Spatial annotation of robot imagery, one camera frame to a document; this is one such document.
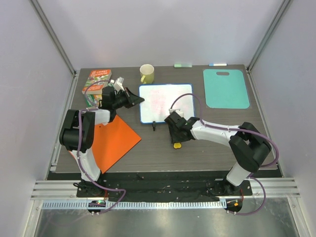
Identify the yellow green mug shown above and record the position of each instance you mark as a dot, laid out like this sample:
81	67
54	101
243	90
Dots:
147	74

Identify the teal cutting board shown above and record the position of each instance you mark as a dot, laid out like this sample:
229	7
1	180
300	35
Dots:
225	89

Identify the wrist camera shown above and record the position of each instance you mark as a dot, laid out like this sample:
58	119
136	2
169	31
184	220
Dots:
118	84
178	111

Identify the orange paper sheet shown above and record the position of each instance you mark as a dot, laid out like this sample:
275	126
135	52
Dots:
111	142

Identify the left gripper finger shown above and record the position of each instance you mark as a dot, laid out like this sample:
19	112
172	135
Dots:
133	103
133	97

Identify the white slotted cable duct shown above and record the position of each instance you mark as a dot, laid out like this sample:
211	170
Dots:
100	205

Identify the green cover book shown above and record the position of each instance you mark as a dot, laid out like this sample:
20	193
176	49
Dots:
92	100

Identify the yellow whiteboard eraser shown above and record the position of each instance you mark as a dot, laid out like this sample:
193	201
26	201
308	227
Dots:
177	145

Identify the green eraser block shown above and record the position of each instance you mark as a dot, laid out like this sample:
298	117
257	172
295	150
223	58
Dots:
182	65

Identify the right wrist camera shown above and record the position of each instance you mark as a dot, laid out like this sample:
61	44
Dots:
178	111

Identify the orange cover book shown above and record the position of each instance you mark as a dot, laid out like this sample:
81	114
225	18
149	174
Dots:
100	78

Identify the blue framed whiteboard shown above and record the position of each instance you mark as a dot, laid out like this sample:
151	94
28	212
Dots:
159	98

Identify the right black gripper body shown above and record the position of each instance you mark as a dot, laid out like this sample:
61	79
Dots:
176	126

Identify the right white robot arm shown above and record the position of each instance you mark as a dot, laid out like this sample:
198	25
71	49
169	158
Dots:
249	147

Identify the blue white marker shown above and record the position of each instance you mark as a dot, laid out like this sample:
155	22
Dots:
218	64

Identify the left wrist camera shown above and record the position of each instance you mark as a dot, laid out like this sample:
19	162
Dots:
118	84

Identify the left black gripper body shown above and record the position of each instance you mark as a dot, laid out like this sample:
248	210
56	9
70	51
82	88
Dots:
120	101

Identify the black wire board stand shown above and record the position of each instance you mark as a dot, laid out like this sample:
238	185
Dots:
154	124

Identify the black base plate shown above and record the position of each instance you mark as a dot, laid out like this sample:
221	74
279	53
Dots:
162	186

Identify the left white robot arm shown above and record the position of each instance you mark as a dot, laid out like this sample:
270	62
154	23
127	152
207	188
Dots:
77	132

